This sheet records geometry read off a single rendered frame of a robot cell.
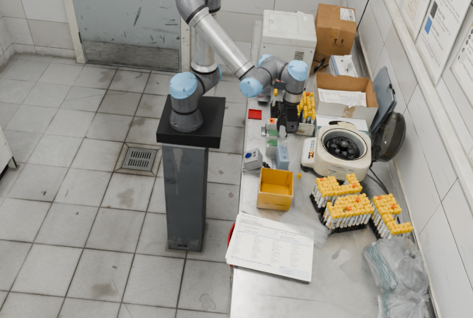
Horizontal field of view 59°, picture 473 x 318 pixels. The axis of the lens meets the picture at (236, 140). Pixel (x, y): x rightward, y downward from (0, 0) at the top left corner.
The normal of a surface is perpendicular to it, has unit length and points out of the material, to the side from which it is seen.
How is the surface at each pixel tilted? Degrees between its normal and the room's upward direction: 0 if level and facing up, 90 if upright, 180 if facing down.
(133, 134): 0
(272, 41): 89
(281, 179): 90
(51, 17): 90
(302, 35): 0
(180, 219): 90
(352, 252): 0
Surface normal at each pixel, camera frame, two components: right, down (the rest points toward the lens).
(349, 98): 0.08, -0.72
